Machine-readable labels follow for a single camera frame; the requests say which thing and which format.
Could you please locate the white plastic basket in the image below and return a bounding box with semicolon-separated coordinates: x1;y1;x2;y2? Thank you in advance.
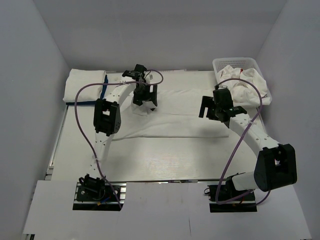
212;57;272;108

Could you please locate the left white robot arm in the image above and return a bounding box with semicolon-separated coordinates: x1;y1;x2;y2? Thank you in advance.
89;64;159;185

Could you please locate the folded white t shirt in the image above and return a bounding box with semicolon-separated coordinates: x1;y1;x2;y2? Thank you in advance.
63;68;106;103

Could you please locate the white robot print t shirt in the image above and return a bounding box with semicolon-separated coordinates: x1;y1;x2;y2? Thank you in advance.
113;89;230;141

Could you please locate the purple cable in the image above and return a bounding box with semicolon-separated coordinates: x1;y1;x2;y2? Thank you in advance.
214;78;271;206
74;69;165;211

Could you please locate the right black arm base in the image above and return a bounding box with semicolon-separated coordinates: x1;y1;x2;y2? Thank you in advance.
203;181;257;213

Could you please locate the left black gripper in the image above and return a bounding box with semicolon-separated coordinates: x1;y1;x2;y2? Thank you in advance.
133;82;158;107

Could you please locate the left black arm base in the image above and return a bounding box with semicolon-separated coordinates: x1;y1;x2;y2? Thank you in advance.
72;182;121;212

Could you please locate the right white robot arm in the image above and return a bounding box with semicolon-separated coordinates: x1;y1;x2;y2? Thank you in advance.
199;88;298;201

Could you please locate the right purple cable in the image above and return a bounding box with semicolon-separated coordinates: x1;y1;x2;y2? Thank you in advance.
214;78;271;206

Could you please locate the white red print t shirt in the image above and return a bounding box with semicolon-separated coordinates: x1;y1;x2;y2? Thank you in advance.
217;65;272;107

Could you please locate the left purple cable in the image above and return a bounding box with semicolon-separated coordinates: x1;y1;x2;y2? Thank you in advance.
74;69;165;211

